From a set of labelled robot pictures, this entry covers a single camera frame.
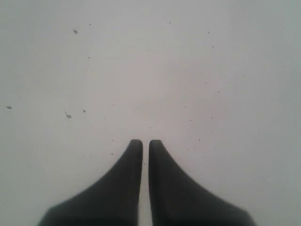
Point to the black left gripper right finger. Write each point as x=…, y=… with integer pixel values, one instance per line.
x=177, y=200

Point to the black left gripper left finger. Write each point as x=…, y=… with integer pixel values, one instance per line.
x=113, y=200

